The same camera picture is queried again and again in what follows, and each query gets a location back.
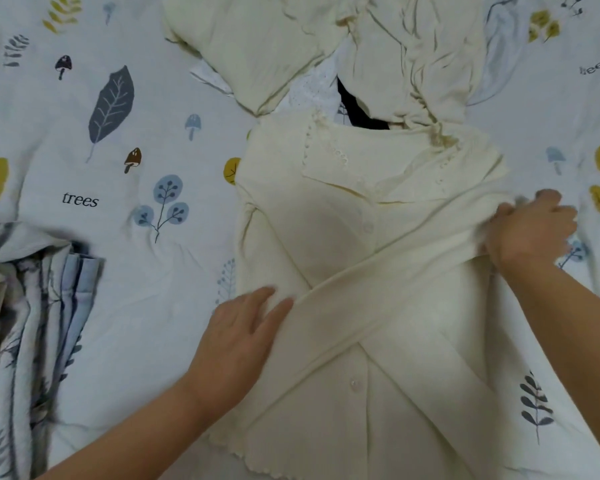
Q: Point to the person's left forearm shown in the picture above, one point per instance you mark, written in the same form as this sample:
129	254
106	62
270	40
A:
140	434

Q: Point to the person's right forearm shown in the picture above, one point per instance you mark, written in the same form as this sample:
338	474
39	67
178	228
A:
570	334

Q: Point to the grey tree print fabric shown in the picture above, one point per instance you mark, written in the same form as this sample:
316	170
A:
25	319

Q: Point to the white leaf print bedsheet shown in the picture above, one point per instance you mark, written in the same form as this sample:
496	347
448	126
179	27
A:
145	294

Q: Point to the person's left hand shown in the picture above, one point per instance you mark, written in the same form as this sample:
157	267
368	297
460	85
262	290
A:
230	344

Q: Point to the person's right fingers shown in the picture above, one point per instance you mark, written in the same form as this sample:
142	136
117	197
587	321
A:
560	222

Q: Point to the cream button cardigan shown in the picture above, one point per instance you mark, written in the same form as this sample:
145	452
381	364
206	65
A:
340	244

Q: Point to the black garment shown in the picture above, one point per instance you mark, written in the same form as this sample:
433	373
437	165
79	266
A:
352	107

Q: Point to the white lace garment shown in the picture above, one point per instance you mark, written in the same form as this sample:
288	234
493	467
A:
312	92

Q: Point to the crumpled cream garment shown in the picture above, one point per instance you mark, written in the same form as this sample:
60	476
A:
420	49

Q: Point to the person's right hand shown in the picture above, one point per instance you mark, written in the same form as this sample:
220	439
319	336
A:
525	234

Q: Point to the person's left fingers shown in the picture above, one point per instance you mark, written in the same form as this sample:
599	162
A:
279	315

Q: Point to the folded cream garment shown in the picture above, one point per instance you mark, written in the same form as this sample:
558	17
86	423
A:
250	39

